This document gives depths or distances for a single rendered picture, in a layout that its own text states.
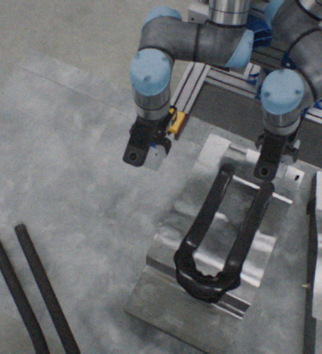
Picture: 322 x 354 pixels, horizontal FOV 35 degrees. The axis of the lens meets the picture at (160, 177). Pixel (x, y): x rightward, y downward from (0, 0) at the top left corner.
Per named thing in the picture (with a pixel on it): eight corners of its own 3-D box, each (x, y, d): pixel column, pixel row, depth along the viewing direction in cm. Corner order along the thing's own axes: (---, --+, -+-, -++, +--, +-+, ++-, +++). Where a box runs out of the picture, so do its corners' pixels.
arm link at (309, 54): (334, 18, 97) (282, 48, 97) (369, 63, 93) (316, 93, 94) (329, 40, 105) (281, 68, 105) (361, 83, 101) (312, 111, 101)
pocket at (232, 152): (229, 147, 137) (230, 141, 134) (247, 155, 136) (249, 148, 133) (221, 160, 136) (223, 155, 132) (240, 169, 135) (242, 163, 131)
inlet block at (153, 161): (161, 122, 135) (161, 112, 130) (179, 129, 134) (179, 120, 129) (138, 163, 130) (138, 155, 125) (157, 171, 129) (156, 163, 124)
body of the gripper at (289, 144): (304, 127, 119) (307, 104, 108) (289, 160, 117) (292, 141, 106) (272, 117, 121) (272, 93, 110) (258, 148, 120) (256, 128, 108)
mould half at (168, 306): (208, 147, 143) (211, 124, 131) (296, 185, 138) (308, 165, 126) (125, 312, 127) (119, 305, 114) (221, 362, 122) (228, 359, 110)
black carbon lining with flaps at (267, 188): (221, 163, 134) (225, 148, 125) (279, 189, 131) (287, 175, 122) (162, 284, 122) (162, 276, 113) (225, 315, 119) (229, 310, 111)
